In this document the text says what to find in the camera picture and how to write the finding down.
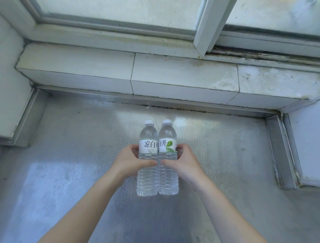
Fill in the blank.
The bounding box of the person's left hand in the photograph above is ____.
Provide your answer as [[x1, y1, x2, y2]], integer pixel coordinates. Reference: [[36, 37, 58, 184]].
[[109, 144, 158, 186]]

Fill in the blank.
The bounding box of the white window frame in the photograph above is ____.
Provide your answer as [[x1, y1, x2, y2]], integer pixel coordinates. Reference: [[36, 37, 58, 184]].
[[0, 0, 320, 68]]

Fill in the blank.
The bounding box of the clear plastic water bottle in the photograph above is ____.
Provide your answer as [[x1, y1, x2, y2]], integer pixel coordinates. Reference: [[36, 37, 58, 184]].
[[157, 119, 180, 196], [136, 120, 159, 197]]

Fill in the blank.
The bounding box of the person's right hand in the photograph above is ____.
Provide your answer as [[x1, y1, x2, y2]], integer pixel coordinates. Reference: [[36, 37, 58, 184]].
[[161, 143, 209, 186]]

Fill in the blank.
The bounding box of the person's left forearm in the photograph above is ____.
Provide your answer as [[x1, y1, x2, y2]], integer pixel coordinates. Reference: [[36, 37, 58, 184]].
[[37, 173, 130, 243]]

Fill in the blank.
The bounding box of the person's right forearm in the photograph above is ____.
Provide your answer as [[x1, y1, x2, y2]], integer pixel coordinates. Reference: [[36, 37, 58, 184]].
[[192, 175, 268, 243]]

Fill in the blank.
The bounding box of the white tiled window sill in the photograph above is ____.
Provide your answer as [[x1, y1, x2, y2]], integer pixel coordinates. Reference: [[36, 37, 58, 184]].
[[15, 41, 320, 110]]

